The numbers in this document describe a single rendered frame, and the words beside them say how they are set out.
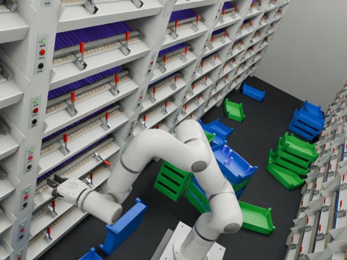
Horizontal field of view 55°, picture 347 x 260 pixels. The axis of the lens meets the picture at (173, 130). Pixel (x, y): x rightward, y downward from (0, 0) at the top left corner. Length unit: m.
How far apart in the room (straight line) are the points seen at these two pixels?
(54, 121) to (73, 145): 0.24
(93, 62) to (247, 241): 1.70
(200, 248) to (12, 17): 1.17
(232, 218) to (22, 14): 0.99
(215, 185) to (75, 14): 0.76
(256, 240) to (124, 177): 1.53
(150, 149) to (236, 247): 1.44
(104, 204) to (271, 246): 1.53
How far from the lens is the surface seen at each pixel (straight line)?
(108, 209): 1.32
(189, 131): 1.15
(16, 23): 0.95
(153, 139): 1.10
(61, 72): 1.16
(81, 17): 1.09
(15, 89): 1.05
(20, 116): 1.10
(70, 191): 1.40
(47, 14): 0.98
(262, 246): 2.54
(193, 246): 1.60
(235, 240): 2.45
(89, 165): 1.70
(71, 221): 1.97
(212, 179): 1.25
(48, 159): 1.40
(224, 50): 2.92
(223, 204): 1.39
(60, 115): 1.30
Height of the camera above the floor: 1.69
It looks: 33 degrees down
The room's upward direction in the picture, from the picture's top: 22 degrees clockwise
